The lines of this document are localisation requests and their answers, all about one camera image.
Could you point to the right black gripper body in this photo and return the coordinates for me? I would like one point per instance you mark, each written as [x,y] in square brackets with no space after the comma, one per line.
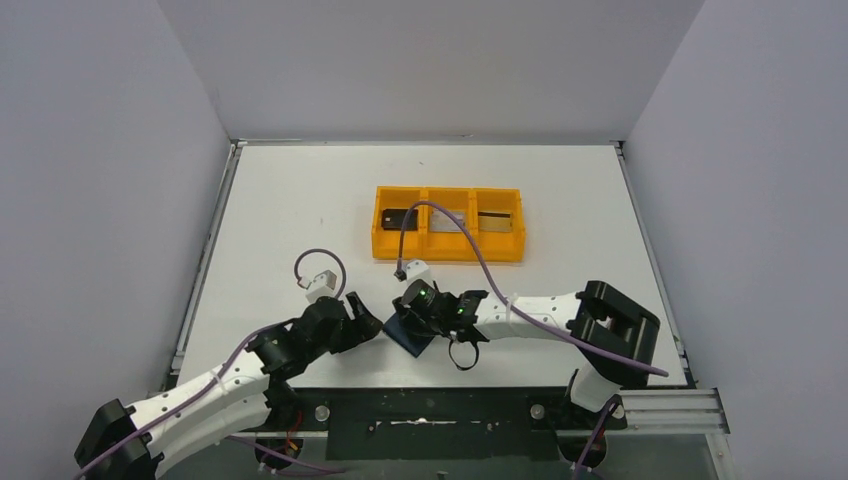
[431,321]

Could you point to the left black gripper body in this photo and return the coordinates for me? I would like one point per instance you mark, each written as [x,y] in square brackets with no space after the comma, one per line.
[351,316]

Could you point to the blue card holder wallet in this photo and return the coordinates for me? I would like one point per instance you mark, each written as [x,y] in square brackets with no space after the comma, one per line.
[410,332]

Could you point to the black cards stack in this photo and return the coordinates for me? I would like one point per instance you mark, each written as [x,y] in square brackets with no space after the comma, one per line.
[396,219]

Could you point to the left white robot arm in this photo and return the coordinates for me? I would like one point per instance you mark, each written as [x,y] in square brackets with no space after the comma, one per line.
[250,388]

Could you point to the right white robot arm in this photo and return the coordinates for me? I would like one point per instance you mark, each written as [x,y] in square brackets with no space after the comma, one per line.
[615,334]

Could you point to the silver card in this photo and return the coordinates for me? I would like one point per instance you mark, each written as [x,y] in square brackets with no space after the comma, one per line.
[441,222]

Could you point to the orange three-compartment tray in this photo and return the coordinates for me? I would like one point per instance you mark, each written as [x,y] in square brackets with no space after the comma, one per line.
[449,247]

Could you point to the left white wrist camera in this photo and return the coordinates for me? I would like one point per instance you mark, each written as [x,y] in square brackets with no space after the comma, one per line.
[324,284]

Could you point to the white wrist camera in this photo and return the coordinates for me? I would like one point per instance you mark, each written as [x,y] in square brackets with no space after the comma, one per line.
[413,271]
[324,284]

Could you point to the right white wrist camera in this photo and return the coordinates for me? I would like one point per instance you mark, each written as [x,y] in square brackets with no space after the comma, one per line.
[413,271]

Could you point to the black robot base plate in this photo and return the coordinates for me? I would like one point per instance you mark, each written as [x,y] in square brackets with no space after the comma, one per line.
[276,454]

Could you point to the aluminium frame rail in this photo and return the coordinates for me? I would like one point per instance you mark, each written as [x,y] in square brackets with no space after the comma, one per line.
[669,411]

